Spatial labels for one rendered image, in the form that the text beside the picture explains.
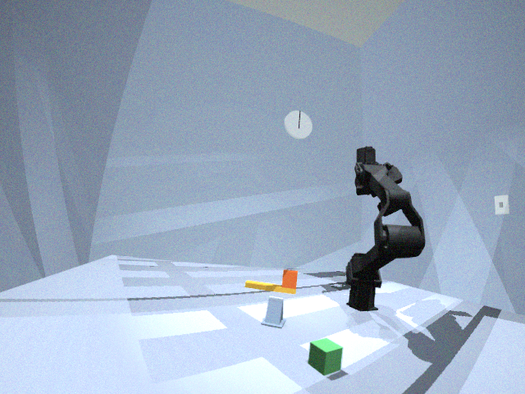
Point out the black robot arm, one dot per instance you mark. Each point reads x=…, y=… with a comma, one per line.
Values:
x=391, y=241

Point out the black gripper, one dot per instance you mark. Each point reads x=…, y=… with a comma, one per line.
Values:
x=388, y=210

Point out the green cube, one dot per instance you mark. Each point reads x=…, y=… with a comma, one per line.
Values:
x=325, y=356

